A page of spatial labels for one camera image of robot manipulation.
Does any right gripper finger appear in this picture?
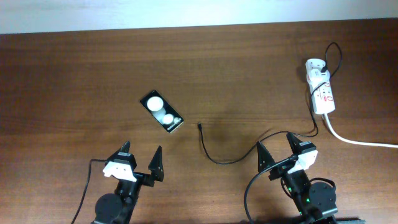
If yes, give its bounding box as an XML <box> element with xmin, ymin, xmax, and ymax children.
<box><xmin>256</xmin><ymin>141</ymin><xmax>275</xmax><ymax>173</ymax></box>
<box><xmin>286</xmin><ymin>133</ymin><xmax>313</xmax><ymax>155</ymax></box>

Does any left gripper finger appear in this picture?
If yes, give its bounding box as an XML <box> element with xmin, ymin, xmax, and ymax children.
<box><xmin>109</xmin><ymin>141</ymin><xmax>131</xmax><ymax>161</ymax></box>
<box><xmin>148</xmin><ymin>146</ymin><xmax>164</xmax><ymax>182</ymax></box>

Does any black Galaxy flip phone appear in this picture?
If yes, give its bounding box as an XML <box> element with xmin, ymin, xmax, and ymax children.
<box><xmin>140</xmin><ymin>90</ymin><xmax>184</xmax><ymax>134</ymax></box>

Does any black USB charging cable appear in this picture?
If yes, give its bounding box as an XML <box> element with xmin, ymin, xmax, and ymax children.
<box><xmin>197</xmin><ymin>42</ymin><xmax>343</xmax><ymax>166</ymax></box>

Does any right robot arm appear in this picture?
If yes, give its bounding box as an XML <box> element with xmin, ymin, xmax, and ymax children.
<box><xmin>244</xmin><ymin>133</ymin><xmax>366</xmax><ymax>223</ymax></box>

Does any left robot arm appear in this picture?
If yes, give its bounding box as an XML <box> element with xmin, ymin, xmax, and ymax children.
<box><xmin>93</xmin><ymin>141</ymin><xmax>164</xmax><ymax>224</ymax></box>

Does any white power strip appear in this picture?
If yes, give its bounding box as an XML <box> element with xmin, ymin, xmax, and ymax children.
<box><xmin>305</xmin><ymin>58</ymin><xmax>336</xmax><ymax>115</ymax></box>

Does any white power strip cord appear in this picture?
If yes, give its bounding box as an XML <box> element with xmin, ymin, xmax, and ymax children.
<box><xmin>322</xmin><ymin>113</ymin><xmax>398</xmax><ymax>149</ymax></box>

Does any white USB wall charger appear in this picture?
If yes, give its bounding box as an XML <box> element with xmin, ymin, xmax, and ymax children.
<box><xmin>307</xmin><ymin>67</ymin><xmax>330</xmax><ymax>85</ymax></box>

